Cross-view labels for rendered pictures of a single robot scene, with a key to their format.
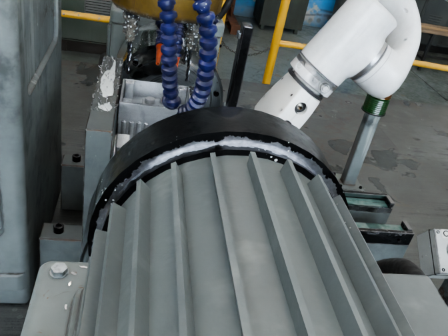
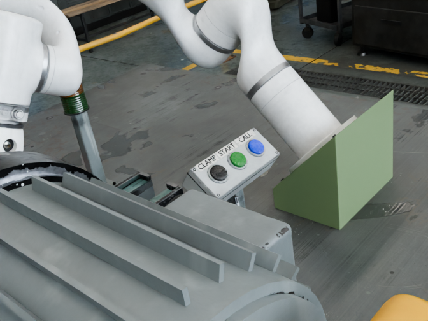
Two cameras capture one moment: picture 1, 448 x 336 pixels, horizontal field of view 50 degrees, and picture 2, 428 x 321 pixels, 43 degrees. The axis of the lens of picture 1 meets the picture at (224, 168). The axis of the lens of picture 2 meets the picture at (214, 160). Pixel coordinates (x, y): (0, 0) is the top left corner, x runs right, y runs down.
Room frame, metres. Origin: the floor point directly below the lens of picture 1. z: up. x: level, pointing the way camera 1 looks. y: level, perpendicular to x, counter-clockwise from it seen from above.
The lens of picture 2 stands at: (-0.07, 0.02, 1.52)
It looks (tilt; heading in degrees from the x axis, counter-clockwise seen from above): 28 degrees down; 330
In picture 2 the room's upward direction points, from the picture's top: 10 degrees counter-clockwise
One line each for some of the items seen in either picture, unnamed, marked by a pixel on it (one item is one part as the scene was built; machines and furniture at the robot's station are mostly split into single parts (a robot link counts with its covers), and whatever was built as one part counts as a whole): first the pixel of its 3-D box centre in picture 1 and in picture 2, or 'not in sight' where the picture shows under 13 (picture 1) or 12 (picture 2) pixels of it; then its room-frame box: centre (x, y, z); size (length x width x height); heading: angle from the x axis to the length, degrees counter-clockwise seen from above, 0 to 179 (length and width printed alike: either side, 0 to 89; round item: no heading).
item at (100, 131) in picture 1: (83, 170); not in sight; (0.75, 0.26, 0.97); 0.30 x 0.11 x 0.34; 13
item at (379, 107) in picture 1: (376, 103); (74, 101); (1.20, -0.35, 1.05); 0.06 x 0.06 x 0.04
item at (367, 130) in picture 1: (370, 118); (78, 118); (1.20, -0.35, 1.01); 0.08 x 0.08 x 0.42; 13
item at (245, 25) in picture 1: (235, 85); not in sight; (0.94, 0.01, 1.12); 0.04 x 0.03 x 0.26; 103
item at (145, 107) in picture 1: (154, 112); not in sight; (0.77, 0.14, 1.11); 0.12 x 0.11 x 0.07; 103
